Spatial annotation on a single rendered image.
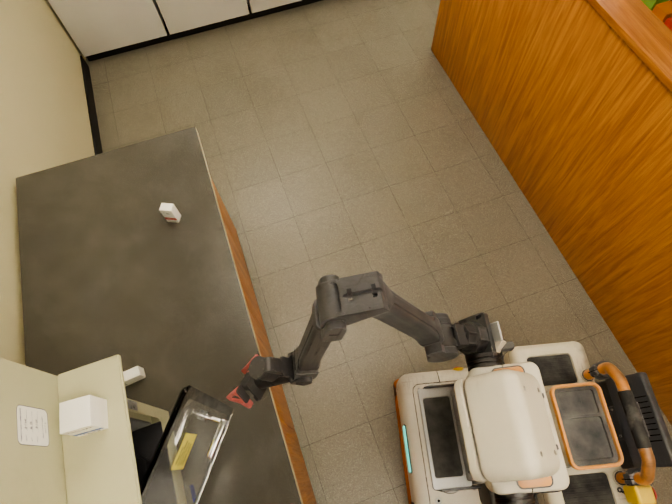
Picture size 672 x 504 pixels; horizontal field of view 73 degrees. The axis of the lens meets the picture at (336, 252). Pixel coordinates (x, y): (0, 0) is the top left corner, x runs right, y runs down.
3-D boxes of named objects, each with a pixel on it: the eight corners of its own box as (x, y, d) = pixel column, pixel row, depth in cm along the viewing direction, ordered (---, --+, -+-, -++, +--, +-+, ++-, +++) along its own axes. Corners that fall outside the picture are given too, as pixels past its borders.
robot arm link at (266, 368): (315, 382, 116) (312, 349, 120) (285, 376, 107) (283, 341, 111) (280, 393, 121) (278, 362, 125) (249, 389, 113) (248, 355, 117)
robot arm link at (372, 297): (381, 308, 76) (371, 256, 81) (314, 331, 82) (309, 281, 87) (463, 356, 111) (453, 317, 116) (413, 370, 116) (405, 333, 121)
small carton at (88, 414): (79, 436, 78) (59, 434, 73) (78, 407, 81) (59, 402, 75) (108, 428, 79) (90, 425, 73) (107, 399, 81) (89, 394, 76)
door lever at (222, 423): (193, 452, 107) (190, 452, 104) (210, 411, 110) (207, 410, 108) (214, 460, 106) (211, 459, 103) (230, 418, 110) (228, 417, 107)
